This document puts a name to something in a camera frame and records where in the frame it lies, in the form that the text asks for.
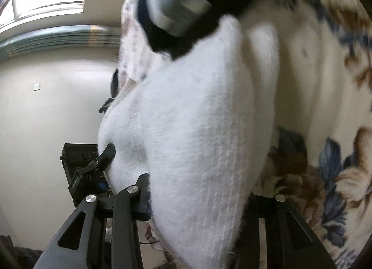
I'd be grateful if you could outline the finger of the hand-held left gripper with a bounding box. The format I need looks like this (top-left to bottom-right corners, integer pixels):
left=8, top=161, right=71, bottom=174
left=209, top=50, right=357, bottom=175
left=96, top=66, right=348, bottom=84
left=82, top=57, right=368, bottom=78
left=89, top=143, right=117, bottom=175

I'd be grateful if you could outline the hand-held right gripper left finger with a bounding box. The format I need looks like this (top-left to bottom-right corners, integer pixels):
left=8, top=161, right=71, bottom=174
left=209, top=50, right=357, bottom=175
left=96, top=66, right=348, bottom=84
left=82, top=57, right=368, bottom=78
left=33, top=173, right=152, bottom=269

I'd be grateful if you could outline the blue-grey curtain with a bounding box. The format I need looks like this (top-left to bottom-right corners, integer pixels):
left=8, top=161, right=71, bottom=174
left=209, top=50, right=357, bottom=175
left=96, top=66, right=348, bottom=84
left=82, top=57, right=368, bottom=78
left=0, top=24, right=123, bottom=61

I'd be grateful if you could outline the floral bed sheet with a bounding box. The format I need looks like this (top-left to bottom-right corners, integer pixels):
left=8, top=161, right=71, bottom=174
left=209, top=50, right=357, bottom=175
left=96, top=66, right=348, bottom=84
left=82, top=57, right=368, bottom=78
left=118, top=0, right=372, bottom=269

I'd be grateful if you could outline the folded dark striped sweater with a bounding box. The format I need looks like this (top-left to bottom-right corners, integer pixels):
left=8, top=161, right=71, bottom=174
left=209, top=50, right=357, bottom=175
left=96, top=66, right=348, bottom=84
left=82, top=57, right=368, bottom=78
left=136, top=0, right=303, bottom=61

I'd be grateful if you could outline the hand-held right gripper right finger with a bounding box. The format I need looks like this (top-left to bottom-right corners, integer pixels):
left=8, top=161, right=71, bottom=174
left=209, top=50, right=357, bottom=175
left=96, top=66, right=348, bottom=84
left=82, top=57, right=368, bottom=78
left=237, top=194, right=335, bottom=269

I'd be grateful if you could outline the white knit sweater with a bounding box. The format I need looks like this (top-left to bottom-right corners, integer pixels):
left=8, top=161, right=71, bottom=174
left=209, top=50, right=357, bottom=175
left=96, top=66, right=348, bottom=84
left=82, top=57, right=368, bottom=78
left=97, top=15, right=281, bottom=269

